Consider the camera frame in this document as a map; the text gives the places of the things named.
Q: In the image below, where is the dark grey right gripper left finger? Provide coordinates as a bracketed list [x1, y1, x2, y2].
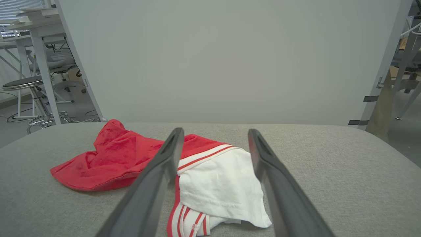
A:
[95, 127, 185, 237]

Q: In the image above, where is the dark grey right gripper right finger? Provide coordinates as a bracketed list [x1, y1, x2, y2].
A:
[248, 129, 336, 237]

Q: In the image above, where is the red white basketball jersey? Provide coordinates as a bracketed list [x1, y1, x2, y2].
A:
[50, 119, 273, 237]

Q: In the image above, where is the beige cardboard sheet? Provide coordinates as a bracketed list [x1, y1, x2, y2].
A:
[365, 69, 396, 143]

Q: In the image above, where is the white partition panel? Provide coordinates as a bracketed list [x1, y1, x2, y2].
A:
[54, 0, 413, 126]

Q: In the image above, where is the white office chair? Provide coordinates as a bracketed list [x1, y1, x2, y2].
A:
[26, 49, 87, 103]

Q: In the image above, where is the white table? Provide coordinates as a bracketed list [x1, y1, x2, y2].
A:
[0, 8, 68, 125]

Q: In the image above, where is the round black chrome stool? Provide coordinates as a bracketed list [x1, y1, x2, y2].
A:
[2, 76, 70, 129]

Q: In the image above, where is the white window blind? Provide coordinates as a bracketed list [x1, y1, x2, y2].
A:
[0, 0, 47, 21]

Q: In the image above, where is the grey metal frame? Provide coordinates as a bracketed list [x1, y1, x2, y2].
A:
[391, 0, 421, 121]

